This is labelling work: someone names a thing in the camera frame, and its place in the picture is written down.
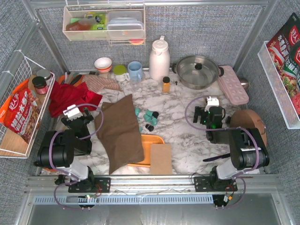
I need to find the brown cloth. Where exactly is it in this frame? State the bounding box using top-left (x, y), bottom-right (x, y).
top-left (94, 94), bottom-right (144, 174)

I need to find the orange plastic tray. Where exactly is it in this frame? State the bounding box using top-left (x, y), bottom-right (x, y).
top-left (128, 134), bottom-right (165, 167)

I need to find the tan scouring pad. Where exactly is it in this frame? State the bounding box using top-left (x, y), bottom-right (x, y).
top-left (150, 144), bottom-right (172, 175)

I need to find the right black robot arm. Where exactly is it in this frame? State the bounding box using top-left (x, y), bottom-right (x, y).
top-left (193, 106), bottom-right (270, 191)

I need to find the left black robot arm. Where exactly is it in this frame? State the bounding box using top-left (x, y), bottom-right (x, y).
top-left (34, 107), bottom-right (96, 191)

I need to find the black coffee capsule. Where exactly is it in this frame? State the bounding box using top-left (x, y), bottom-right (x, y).
top-left (145, 124), bottom-right (154, 132)
top-left (152, 112), bottom-right (159, 119)

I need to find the black small lid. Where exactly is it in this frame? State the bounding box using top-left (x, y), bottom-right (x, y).
top-left (225, 116), bottom-right (231, 124)

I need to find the striped beige cloth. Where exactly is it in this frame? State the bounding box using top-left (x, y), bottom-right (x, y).
top-left (82, 75), bottom-right (122, 93)

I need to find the round wooden board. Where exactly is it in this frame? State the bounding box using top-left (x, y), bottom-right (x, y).
top-left (229, 109), bottom-right (267, 146)

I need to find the red cloth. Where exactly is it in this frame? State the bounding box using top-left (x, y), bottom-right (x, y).
top-left (49, 81), bottom-right (103, 118)

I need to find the pink egg tray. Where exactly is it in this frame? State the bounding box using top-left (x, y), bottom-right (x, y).
top-left (217, 65), bottom-right (249, 105)

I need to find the steel pot with lid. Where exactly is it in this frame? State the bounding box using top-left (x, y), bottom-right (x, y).
top-left (172, 55), bottom-right (225, 90)

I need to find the orange spice bottle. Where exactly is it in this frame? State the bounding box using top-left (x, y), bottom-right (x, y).
top-left (162, 76), bottom-right (170, 93)

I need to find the white orange striped bowl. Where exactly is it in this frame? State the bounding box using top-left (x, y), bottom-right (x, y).
top-left (94, 57), bottom-right (112, 73)

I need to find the green lid white cup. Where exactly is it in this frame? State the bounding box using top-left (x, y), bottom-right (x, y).
top-left (113, 65), bottom-right (130, 82)

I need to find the red snack bag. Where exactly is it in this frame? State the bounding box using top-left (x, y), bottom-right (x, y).
top-left (0, 79), bottom-right (40, 143)

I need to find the silver lid glass jar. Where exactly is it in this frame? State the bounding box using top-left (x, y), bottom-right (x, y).
top-left (37, 69), bottom-right (52, 81)

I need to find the white thermos jug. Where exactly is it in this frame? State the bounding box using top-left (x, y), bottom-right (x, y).
top-left (149, 36), bottom-right (170, 81)

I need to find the blue mug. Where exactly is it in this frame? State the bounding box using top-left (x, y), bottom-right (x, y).
top-left (127, 61), bottom-right (144, 81)

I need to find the clear plastic food container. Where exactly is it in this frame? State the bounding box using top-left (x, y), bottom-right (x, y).
top-left (106, 10), bottom-right (144, 40)

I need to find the red seasoning packet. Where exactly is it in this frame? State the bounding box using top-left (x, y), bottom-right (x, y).
top-left (266, 13), bottom-right (300, 115)

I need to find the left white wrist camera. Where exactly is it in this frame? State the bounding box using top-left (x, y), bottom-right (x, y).
top-left (63, 105), bottom-right (83, 120)

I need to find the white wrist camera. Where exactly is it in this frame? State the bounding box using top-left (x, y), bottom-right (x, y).
top-left (63, 105), bottom-right (83, 120)
top-left (204, 96), bottom-right (219, 112)

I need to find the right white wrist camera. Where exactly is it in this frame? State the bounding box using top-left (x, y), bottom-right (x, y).
top-left (204, 96), bottom-right (219, 112)

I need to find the purple handled knife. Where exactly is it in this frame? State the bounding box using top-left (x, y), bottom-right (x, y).
top-left (203, 153), bottom-right (230, 162)

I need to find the right white wall basket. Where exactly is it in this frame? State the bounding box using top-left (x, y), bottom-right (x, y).
top-left (257, 41), bottom-right (300, 129)

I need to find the white wire wall basket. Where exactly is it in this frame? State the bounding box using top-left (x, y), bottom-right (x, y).
top-left (0, 50), bottom-right (56, 159)

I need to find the cream wall shelf basket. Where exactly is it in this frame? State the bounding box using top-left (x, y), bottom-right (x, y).
top-left (62, 5), bottom-right (146, 45)

